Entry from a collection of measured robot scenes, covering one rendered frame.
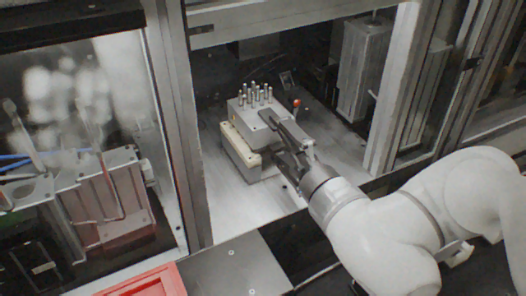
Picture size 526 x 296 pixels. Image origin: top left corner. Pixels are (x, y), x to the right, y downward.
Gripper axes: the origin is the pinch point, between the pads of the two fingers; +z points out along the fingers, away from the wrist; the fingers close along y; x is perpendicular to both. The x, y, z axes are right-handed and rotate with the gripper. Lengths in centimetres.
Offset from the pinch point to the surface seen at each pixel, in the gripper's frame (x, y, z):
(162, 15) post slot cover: 20.9, 32.0, -13.0
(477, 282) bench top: -36, -33, -35
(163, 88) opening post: 22.3, 23.3, -13.1
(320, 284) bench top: -3.4, -33.6, -18.5
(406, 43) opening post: -18.4, 19.8, -12.4
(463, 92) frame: -38.6, 4.7, -12.8
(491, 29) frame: -38.7, 18.6, -13.2
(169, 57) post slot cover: 21.0, 27.0, -13.0
